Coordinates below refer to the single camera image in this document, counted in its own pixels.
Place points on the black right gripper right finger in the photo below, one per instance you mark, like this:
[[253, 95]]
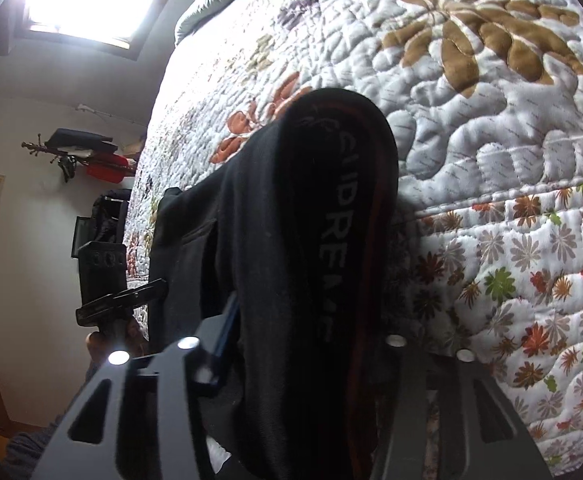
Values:
[[454, 406]]

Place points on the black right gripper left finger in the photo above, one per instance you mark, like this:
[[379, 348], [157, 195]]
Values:
[[142, 418]]

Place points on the black pants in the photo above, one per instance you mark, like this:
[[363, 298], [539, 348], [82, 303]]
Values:
[[296, 227]]

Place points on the left hand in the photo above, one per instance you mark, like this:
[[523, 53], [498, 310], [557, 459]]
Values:
[[100, 345]]

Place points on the red item on rack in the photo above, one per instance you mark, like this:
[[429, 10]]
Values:
[[112, 168]]

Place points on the dark clothes on rack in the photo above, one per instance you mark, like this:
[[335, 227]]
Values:
[[83, 140]]

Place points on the floral quilted bedspread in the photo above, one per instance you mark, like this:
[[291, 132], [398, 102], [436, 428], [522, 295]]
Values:
[[485, 101]]

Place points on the wall coat rack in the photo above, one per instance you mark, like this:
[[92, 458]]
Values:
[[67, 159]]

